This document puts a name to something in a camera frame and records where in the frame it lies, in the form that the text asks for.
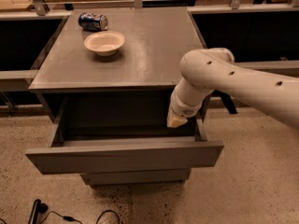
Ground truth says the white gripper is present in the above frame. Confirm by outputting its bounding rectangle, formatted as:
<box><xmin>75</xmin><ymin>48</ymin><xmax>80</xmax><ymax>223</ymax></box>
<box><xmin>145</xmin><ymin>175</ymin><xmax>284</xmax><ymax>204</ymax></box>
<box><xmin>166</xmin><ymin>89</ymin><xmax>203</xmax><ymax>128</ymax></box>

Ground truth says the grey top drawer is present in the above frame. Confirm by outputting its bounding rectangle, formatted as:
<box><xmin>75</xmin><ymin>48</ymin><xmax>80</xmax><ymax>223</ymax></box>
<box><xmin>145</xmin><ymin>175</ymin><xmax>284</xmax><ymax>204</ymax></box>
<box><xmin>25</xmin><ymin>94</ymin><xmax>223</xmax><ymax>175</ymax></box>

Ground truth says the grey drawer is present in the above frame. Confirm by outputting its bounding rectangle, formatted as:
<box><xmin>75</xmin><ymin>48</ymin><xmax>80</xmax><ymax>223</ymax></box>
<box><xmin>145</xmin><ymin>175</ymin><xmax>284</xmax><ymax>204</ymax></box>
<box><xmin>80</xmin><ymin>168</ymin><xmax>191</xmax><ymax>186</ymax></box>
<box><xmin>25</xmin><ymin>94</ymin><xmax>223</xmax><ymax>175</ymax></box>

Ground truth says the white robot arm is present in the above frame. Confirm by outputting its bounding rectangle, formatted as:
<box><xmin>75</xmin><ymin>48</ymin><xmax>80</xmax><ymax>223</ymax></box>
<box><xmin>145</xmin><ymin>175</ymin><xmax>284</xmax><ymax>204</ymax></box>
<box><xmin>167</xmin><ymin>49</ymin><xmax>299</xmax><ymax>129</ymax></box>

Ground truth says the grey bottom drawer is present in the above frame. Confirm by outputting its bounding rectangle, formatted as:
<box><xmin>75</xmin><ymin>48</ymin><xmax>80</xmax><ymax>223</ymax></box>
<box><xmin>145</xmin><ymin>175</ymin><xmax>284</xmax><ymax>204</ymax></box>
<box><xmin>80</xmin><ymin>168</ymin><xmax>191</xmax><ymax>186</ymax></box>

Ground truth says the grey drawer cabinet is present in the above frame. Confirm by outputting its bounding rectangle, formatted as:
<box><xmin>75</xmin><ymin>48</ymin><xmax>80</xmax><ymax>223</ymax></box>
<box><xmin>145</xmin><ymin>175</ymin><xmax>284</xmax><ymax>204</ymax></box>
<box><xmin>27</xmin><ymin>7</ymin><xmax>220</xmax><ymax>189</ymax></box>

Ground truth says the blue soda can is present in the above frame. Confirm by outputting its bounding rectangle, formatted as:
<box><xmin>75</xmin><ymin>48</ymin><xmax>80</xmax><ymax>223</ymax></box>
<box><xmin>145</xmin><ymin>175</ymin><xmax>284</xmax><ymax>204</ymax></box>
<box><xmin>78</xmin><ymin>12</ymin><xmax>108</xmax><ymax>31</ymax></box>

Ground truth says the black angled bracket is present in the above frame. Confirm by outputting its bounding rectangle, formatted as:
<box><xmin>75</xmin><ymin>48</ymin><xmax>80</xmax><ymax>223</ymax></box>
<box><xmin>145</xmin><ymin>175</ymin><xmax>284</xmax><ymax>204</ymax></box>
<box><xmin>214</xmin><ymin>91</ymin><xmax>237</xmax><ymax>114</ymax></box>

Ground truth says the black floor cable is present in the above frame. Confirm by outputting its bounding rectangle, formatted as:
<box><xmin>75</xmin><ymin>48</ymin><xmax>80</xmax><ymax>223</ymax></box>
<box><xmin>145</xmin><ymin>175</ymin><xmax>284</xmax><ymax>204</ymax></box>
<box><xmin>38</xmin><ymin>209</ymin><xmax>121</xmax><ymax>224</ymax></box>

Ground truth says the grey metal railing frame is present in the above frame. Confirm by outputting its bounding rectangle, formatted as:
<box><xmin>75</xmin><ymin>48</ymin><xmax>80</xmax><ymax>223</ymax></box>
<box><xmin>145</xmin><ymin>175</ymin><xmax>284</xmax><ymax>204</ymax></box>
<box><xmin>0</xmin><ymin>0</ymin><xmax>299</xmax><ymax>93</ymax></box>

